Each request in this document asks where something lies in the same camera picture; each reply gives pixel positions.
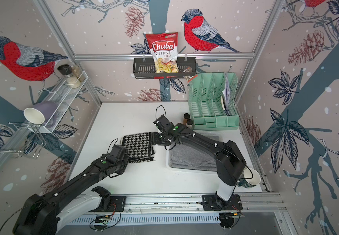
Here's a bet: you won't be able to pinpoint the houndstooth scarf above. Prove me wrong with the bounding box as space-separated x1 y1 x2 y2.
121 132 155 164

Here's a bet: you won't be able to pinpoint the grey scarf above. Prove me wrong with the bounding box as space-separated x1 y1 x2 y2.
169 133 221 172

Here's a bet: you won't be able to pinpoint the white plastic basket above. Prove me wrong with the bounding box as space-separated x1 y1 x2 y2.
165 130 226 174

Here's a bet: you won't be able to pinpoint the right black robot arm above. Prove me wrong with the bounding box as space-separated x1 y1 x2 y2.
154 115 247 202

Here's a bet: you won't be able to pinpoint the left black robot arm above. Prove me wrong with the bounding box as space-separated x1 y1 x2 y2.
12 145 128 235

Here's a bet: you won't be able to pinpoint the pale spice bottle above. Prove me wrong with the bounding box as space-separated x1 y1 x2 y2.
186 118 193 129

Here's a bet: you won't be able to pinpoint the orange spice bottle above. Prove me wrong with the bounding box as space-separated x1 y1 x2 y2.
183 113 190 125

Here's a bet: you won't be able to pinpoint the green desk file organizer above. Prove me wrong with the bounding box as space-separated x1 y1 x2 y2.
188 72 240 131

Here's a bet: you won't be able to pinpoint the papers in organizer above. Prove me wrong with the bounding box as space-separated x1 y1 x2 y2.
221 73 231 116

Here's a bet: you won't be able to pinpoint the Chuba cassava chips bag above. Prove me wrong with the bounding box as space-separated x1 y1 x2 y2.
146 32 179 73

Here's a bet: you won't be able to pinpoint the purple cup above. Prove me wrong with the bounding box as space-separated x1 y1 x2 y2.
24 101 58 125

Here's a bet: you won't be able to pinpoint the green mug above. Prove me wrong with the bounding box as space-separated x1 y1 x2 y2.
238 167 261 189

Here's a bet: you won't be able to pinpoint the glass jar on shelf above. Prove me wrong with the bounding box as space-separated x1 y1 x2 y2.
70 63 86 83

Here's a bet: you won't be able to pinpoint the black lid spice jar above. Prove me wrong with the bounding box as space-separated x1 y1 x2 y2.
57 64 81 89

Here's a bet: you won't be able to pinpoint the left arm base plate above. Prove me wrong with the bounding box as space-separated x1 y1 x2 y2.
90 186 126 212

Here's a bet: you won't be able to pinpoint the black wall shelf basket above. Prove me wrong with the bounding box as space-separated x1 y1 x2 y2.
133 57 196 79

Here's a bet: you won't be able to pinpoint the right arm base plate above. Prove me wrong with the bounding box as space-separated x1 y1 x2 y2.
200 194 243 212

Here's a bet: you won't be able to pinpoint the white wire wall shelf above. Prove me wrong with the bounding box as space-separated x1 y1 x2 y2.
33 71 89 133

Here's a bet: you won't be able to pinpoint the wire cup holder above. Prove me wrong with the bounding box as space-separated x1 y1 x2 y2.
0 121 49 159

